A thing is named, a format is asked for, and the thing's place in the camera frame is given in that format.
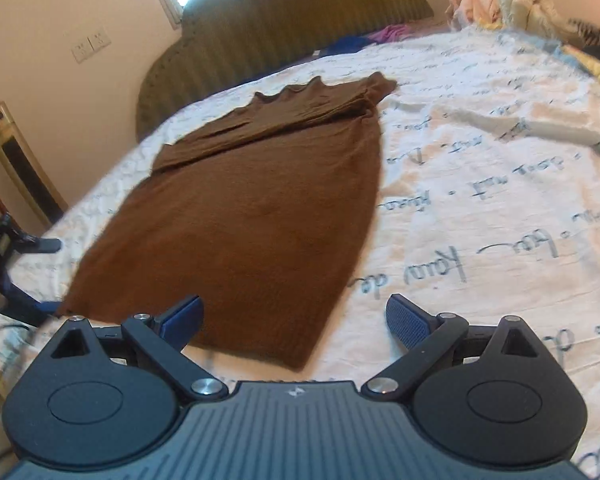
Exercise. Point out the pale yellow quilt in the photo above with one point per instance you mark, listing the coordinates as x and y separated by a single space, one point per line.
535 10

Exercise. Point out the white script printed blanket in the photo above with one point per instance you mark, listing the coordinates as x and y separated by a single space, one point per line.
480 185

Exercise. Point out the pile of pink clothes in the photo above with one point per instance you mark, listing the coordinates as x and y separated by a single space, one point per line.
475 2

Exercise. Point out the white wall socket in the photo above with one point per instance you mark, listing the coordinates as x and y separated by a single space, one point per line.
82 51
100 40

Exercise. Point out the brown knit sweater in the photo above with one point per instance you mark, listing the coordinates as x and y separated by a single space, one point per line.
240 220

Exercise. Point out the gold tall standing appliance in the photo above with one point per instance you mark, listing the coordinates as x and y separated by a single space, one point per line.
22 160

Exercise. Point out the green upholstered headboard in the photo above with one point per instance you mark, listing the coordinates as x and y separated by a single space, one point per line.
280 25

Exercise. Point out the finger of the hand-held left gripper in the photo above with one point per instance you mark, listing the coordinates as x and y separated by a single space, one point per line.
37 245
30 306

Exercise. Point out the blue cloth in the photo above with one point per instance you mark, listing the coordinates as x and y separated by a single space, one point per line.
347 44

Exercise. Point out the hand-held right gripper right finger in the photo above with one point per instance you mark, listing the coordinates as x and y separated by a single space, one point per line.
409 322

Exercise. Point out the black white striped cloth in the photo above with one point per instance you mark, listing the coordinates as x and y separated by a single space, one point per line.
597 32

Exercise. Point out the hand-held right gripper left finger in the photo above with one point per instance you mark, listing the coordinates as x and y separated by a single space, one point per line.
181 317

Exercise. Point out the purple cloth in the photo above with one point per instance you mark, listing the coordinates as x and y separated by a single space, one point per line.
390 33

